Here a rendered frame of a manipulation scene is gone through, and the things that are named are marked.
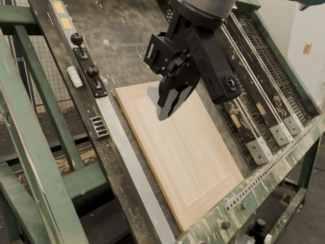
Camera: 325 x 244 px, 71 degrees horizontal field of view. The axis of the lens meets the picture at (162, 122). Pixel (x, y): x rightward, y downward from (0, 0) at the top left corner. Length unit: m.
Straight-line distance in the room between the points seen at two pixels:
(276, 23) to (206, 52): 5.87
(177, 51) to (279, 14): 5.87
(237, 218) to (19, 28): 1.08
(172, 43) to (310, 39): 4.23
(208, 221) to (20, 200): 0.88
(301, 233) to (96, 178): 1.93
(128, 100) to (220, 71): 0.59
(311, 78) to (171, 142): 3.86
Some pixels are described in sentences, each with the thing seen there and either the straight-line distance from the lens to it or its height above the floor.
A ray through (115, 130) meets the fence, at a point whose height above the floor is 1.22.
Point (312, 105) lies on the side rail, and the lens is 2.34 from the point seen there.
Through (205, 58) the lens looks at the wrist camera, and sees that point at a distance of 0.34.
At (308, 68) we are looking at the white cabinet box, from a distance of 4.58.
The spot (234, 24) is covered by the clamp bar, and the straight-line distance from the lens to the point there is 1.89.
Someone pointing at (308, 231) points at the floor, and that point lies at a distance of 2.44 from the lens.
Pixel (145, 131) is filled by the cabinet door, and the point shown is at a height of 1.18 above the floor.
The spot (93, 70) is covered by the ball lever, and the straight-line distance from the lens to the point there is 0.71.
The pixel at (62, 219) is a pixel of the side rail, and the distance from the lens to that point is 0.66.
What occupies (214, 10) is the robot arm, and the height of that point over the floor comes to 1.54.
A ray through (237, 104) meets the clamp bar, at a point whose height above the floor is 1.18.
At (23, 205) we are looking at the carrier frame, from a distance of 1.29.
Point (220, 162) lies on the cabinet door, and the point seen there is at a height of 0.99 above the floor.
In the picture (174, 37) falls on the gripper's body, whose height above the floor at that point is 1.51.
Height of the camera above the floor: 1.50
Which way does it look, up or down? 20 degrees down
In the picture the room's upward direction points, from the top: straight up
